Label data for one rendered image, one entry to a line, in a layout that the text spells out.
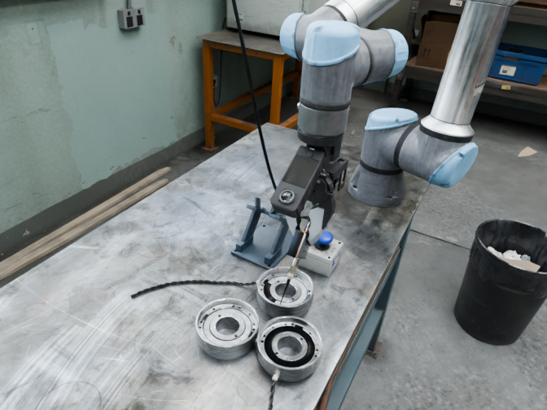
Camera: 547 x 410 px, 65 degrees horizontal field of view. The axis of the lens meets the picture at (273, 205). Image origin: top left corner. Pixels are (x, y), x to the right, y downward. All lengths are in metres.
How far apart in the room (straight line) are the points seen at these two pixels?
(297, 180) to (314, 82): 0.14
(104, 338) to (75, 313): 0.09
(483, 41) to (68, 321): 0.92
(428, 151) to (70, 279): 0.79
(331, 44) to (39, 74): 1.82
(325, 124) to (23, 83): 1.77
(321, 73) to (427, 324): 1.55
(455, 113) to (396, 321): 1.18
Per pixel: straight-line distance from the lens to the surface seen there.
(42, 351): 0.81
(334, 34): 0.61
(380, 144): 1.08
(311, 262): 0.89
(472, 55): 0.98
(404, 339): 1.93
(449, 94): 1.00
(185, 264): 0.91
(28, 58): 2.24
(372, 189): 1.12
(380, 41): 0.70
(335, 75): 0.62
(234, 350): 0.71
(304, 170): 0.66
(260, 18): 2.96
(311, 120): 0.64
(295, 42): 0.78
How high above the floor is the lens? 1.39
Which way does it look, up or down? 33 degrees down
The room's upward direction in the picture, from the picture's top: 4 degrees clockwise
